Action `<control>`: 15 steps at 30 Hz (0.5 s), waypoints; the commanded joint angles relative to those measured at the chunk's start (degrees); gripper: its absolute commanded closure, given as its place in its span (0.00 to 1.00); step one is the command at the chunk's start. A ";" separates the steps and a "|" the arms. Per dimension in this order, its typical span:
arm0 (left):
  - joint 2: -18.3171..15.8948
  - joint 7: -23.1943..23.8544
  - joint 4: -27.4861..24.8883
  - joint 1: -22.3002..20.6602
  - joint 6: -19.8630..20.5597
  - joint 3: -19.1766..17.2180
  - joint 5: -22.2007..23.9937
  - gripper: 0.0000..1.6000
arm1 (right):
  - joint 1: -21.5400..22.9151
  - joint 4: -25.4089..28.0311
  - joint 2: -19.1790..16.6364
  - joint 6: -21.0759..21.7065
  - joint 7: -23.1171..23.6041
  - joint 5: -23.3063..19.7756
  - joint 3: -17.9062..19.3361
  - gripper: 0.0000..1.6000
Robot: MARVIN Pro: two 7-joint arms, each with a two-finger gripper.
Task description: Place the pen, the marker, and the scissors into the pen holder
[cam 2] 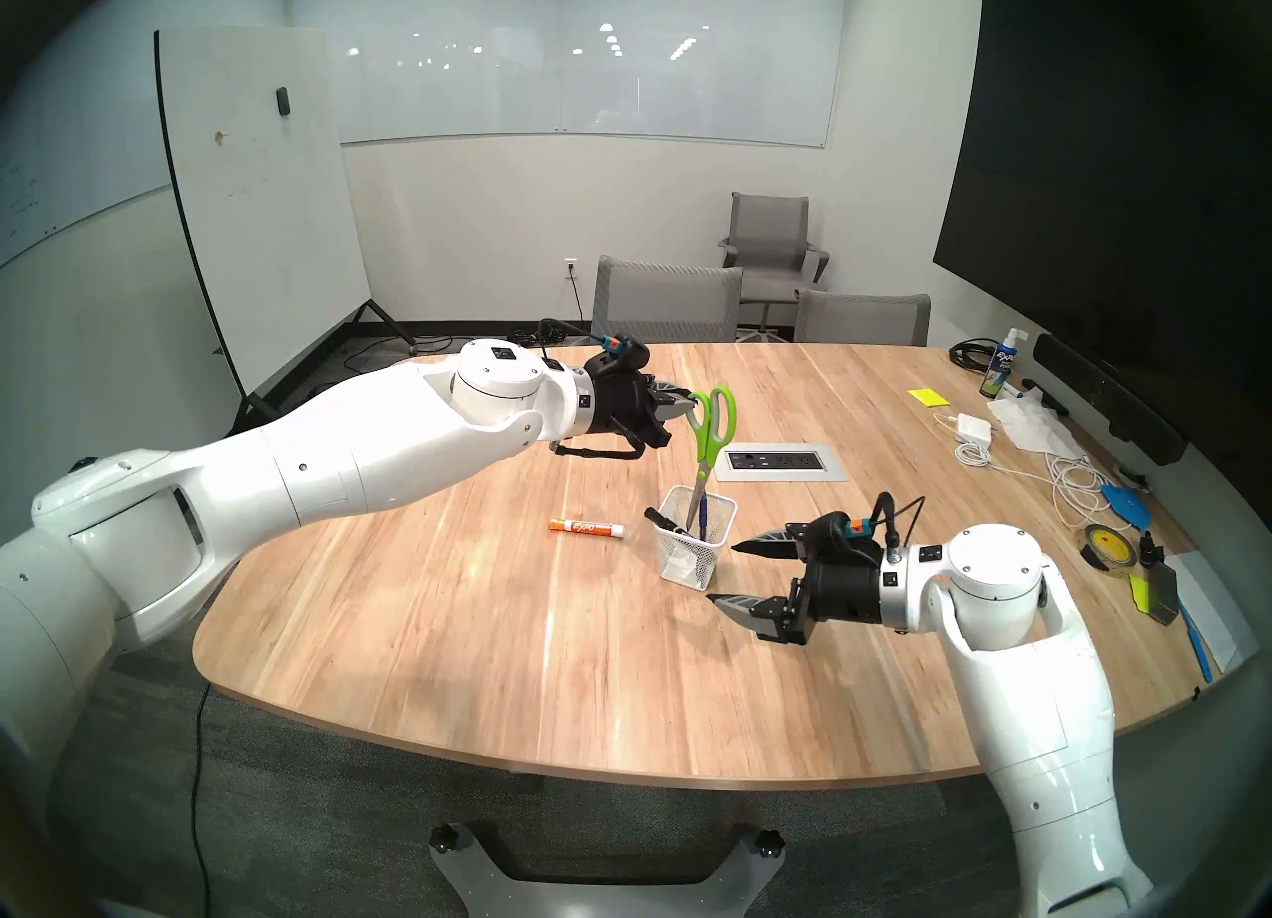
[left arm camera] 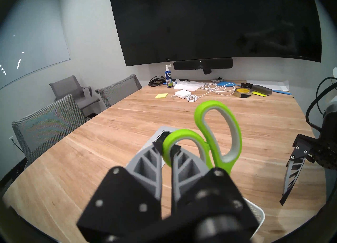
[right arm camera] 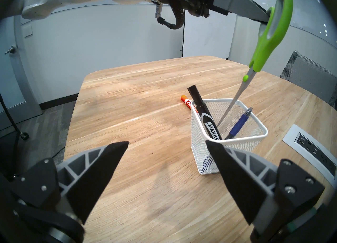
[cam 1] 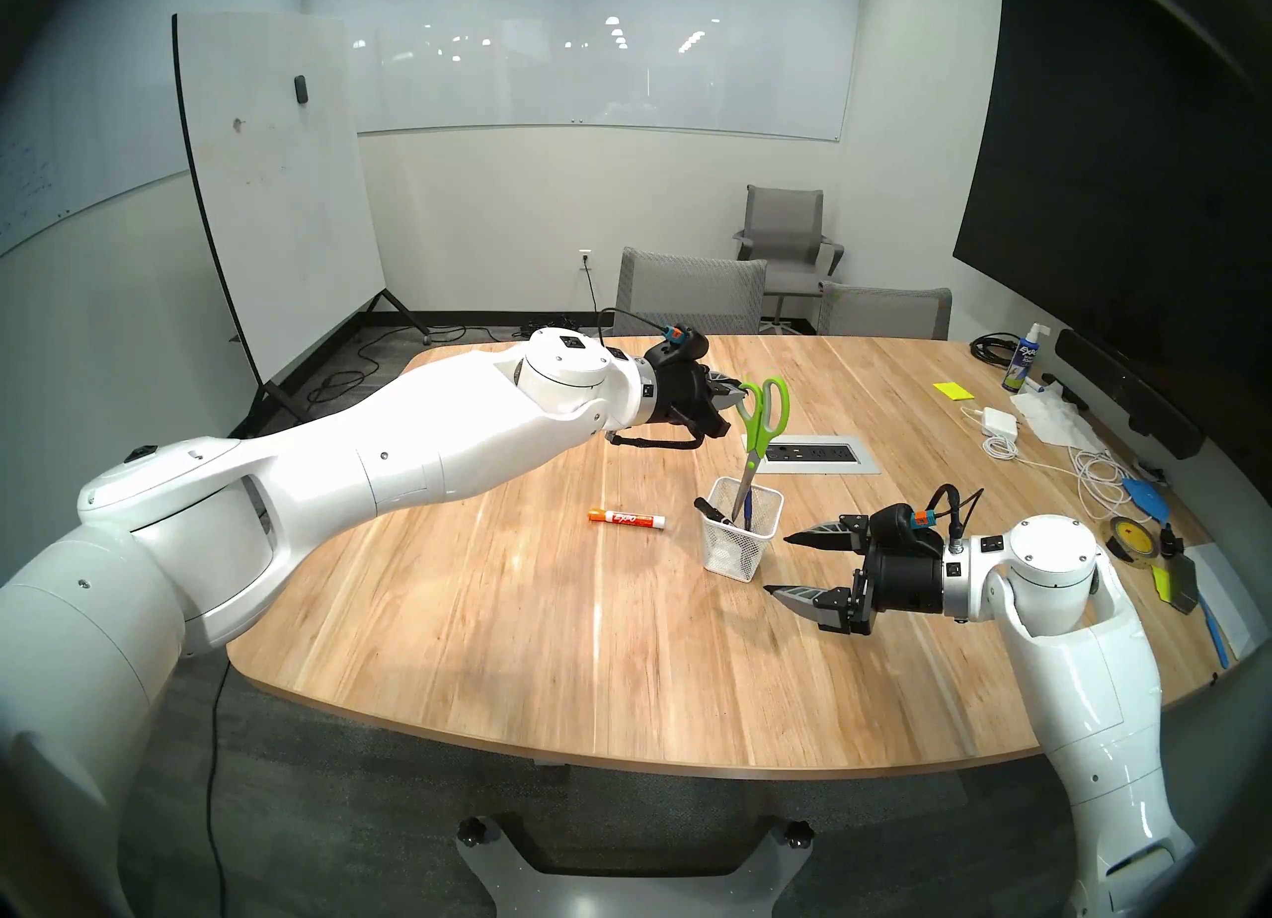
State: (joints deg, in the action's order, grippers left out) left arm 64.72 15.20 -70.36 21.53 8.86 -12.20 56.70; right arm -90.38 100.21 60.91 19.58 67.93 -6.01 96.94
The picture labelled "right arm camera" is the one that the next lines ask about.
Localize black permanent marker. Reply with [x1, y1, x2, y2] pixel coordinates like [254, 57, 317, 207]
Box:
[187, 85, 223, 166]

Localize grey mesh office chair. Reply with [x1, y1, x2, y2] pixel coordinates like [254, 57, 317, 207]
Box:
[279, 50, 337, 106]

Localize grey table outlet panel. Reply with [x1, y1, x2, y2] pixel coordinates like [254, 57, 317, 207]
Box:
[283, 124, 337, 180]

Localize white door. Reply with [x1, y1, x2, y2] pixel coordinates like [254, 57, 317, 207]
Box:
[0, 12, 43, 131]

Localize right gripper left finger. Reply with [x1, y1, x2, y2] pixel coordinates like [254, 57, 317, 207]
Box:
[12, 141, 129, 225]

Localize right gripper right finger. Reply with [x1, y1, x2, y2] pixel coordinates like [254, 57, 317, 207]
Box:
[205, 140, 325, 225]

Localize rolling whiteboard on stand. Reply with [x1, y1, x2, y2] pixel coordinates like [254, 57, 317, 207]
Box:
[182, 7, 239, 59]

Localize orange white Expo marker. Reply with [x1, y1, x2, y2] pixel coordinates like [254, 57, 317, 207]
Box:
[181, 95, 194, 110]

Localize green handled scissors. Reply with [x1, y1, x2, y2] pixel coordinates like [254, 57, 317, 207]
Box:
[216, 0, 294, 128]

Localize large wall glass board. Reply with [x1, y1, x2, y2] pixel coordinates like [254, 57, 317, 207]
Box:
[236, 0, 337, 45]

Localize blue ballpoint pen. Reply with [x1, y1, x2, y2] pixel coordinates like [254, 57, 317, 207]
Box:
[224, 107, 253, 140]

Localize white mesh pen holder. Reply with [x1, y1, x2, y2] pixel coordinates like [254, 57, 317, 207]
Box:
[190, 98, 268, 175]

